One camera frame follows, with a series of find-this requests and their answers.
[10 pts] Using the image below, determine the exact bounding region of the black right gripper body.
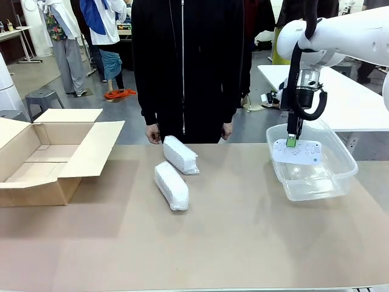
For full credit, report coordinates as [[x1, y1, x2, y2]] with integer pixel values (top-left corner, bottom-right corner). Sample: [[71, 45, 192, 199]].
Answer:
[[286, 87, 315, 135]]

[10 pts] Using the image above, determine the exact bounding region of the unwrapped white digital clock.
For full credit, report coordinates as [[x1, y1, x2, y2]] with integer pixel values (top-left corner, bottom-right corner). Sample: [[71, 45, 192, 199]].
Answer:
[[272, 138, 323, 166]]

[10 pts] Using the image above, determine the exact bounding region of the bubble-wrapped white clock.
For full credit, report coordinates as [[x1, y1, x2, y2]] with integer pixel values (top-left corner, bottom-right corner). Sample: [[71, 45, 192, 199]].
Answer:
[[153, 161, 190, 212], [163, 135, 201, 176]]

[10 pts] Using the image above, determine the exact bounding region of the person's left hand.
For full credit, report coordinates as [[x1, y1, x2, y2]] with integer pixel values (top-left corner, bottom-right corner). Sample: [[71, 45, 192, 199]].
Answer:
[[221, 122, 235, 142]]

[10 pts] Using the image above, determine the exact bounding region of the person's right hand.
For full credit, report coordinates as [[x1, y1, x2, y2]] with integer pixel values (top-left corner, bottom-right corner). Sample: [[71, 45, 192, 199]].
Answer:
[[145, 122, 162, 145]]

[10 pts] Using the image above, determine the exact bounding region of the clear plastic container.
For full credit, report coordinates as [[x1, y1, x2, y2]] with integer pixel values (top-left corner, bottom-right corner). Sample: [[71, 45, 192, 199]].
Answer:
[[266, 119, 359, 203]]

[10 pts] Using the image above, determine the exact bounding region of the person with yellow apron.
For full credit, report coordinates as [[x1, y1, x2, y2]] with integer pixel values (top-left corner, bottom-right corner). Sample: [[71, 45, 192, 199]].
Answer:
[[272, 0, 308, 66]]

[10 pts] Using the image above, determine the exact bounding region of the person in black hoodie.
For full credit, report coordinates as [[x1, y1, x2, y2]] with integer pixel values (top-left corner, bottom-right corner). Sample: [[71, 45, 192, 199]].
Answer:
[[131, 0, 253, 145]]

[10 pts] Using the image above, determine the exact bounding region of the orange cloth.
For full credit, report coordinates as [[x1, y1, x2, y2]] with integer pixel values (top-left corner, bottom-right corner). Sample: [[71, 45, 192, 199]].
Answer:
[[103, 88, 137, 100]]

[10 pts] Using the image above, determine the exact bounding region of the person in blue white jacket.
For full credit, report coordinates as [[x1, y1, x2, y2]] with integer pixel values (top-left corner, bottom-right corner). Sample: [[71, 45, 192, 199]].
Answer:
[[78, 0, 129, 92]]

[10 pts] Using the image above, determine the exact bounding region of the mannequin with floral shirt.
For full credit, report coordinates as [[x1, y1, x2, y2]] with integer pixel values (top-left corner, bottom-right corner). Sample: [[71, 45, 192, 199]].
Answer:
[[42, 0, 89, 98]]

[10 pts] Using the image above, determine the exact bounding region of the open cardboard box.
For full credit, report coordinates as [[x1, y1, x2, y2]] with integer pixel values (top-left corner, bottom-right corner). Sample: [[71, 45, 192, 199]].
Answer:
[[0, 108, 126, 209]]

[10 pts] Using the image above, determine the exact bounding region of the grey metal stool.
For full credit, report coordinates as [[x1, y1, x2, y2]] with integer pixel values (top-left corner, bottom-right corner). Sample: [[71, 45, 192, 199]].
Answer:
[[24, 89, 66, 123]]

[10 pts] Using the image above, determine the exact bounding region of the white desk with bottles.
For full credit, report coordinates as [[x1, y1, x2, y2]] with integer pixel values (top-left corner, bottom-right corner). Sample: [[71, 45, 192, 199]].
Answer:
[[0, 25, 44, 65]]

